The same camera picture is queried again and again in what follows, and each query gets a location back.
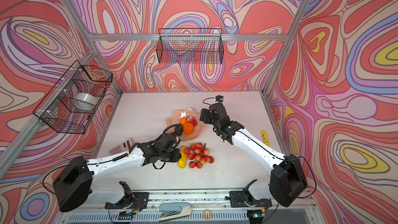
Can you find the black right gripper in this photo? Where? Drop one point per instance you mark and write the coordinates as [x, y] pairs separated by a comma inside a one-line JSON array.
[[207, 120]]

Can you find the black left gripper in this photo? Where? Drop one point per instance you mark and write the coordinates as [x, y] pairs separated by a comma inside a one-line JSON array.
[[177, 155]]

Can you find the yellow fake squash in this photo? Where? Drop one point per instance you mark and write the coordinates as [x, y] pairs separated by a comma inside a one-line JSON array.
[[184, 151]]

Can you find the red fake apple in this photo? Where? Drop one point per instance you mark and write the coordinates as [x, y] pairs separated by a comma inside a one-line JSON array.
[[192, 120]]

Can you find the large fake orange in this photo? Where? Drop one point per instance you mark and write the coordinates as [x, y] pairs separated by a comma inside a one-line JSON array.
[[188, 129]]

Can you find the red fake strawberry bunch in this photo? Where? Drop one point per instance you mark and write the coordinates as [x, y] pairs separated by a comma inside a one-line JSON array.
[[199, 155]]

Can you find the small fake orange mandarin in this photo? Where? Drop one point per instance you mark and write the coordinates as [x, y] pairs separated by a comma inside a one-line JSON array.
[[183, 121]]

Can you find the dark fake avocado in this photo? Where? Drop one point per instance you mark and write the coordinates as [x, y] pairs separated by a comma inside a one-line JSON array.
[[178, 131]]

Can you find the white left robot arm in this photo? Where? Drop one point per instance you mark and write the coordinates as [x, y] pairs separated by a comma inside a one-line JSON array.
[[77, 184]]

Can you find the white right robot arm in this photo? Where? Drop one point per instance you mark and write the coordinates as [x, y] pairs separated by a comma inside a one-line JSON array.
[[286, 176]]

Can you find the pink wavy fruit bowl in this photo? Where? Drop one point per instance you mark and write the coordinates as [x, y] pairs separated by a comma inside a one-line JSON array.
[[175, 119]]

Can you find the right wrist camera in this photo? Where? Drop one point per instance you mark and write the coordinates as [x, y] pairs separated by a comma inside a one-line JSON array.
[[219, 98]]

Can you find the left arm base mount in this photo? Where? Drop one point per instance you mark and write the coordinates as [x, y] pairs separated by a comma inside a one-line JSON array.
[[135, 201]]

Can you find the black wire basket back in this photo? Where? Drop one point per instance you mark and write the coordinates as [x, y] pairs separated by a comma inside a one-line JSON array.
[[190, 46]]

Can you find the black wire basket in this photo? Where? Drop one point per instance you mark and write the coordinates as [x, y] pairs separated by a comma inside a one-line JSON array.
[[190, 46], [76, 100]]

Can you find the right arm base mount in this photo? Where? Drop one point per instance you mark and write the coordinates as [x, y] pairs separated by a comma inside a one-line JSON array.
[[243, 198]]

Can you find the black wire basket left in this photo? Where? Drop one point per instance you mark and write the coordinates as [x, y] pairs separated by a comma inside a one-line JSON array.
[[76, 100]]

